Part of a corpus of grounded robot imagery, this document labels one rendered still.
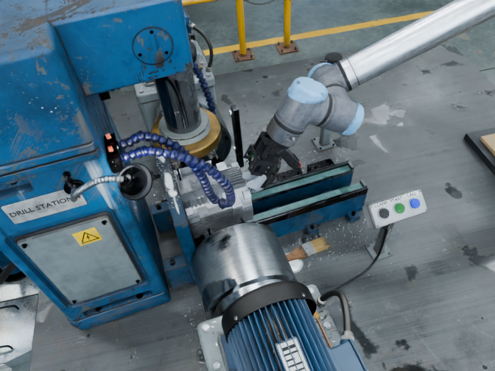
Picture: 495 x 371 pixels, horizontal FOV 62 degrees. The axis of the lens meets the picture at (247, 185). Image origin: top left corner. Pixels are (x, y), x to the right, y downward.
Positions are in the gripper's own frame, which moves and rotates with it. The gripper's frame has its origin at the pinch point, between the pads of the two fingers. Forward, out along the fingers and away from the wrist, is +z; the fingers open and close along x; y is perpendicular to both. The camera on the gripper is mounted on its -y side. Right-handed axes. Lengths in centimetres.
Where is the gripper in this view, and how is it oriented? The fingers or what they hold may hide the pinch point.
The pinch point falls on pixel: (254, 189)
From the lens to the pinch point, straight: 122.7
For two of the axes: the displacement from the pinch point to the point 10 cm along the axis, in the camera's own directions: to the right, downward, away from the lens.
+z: -4.2, 7.0, 5.8
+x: 3.2, 7.1, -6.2
